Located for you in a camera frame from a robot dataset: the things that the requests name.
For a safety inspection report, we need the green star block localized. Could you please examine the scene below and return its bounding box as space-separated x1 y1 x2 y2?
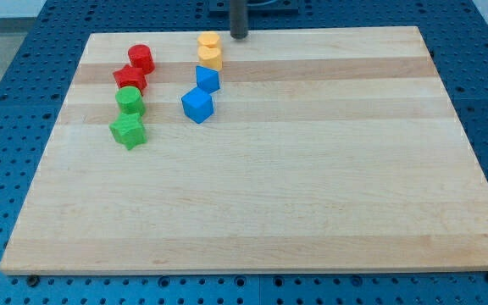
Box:
109 113 147 150

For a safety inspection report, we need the red star block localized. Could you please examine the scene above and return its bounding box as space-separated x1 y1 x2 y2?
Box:
113 64 147 94

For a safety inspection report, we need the blue angled cube block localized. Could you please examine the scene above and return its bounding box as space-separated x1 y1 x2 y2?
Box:
196 65 220 93

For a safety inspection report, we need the light wooden board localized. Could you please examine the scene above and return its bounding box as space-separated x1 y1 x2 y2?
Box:
0 26 488 275

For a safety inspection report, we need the yellow heart block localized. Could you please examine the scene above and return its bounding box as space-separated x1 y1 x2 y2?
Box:
197 46 223 71

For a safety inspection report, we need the yellow cylinder block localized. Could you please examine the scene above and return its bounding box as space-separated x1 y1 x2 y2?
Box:
197 31 222 49

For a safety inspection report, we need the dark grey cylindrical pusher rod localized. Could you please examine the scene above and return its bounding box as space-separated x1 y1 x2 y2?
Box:
229 0 248 40

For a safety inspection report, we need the green cylinder block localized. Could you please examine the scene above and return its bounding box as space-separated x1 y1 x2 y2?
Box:
115 86 146 116

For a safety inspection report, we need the red cylinder block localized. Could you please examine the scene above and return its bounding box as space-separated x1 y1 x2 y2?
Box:
127 44 155 75

